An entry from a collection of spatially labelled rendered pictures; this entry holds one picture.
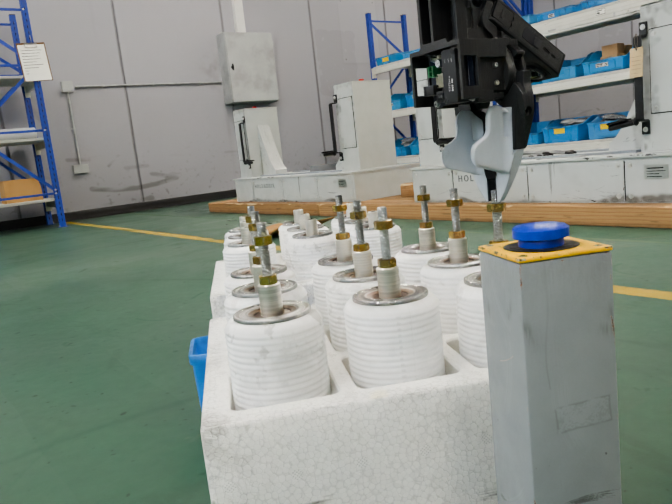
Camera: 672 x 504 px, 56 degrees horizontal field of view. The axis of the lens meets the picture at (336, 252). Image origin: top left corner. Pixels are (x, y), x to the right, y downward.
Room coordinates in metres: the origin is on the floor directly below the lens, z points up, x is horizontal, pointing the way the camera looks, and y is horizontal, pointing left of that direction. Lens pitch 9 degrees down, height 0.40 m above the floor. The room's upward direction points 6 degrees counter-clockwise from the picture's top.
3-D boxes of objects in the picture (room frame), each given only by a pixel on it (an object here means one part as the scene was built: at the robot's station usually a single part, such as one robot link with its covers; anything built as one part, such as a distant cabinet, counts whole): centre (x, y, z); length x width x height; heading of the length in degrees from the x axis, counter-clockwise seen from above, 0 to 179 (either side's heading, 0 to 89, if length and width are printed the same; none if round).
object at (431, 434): (0.73, -0.03, 0.09); 0.39 x 0.39 x 0.18; 9
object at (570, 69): (5.81, -2.30, 0.90); 0.50 x 0.38 x 0.21; 125
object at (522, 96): (0.61, -0.18, 0.42); 0.05 x 0.02 x 0.09; 30
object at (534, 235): (0.45, -0.15, 0.32); 0.04 x 0.04 x 0.02
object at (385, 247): (0.61, -0.05, 0.30); 0.01 x 0.01 x 0.08
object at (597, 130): (5.45, -2.55, 0.36); 0.50 x 0.38 x 0.21; 125
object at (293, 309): (0.59, 0.07, 0.25); 0.08 x 0.08 x 0.01
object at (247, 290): (0.71, 0.09, 0.25); 0.08 x 0.08 x 0.01
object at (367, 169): (4.64, 0.07, 0.45); 1.61 x 0.57 x 0.74; 35
